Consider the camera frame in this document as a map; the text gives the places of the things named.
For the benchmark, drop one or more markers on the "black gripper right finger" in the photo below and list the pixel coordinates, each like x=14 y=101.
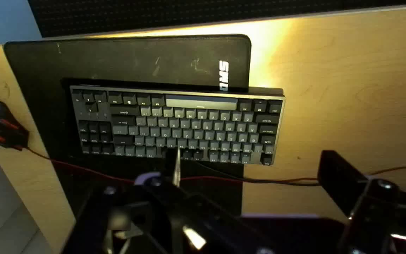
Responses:
x=353 y=188

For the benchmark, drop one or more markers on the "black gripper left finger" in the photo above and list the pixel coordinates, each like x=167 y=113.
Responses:
x=198 y=216

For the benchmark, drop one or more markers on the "dark grey mechanical keyboard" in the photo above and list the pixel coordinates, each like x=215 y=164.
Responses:
x=179 y=127

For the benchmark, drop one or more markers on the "black desk mat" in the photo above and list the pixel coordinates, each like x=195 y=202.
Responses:
x=119 y=61

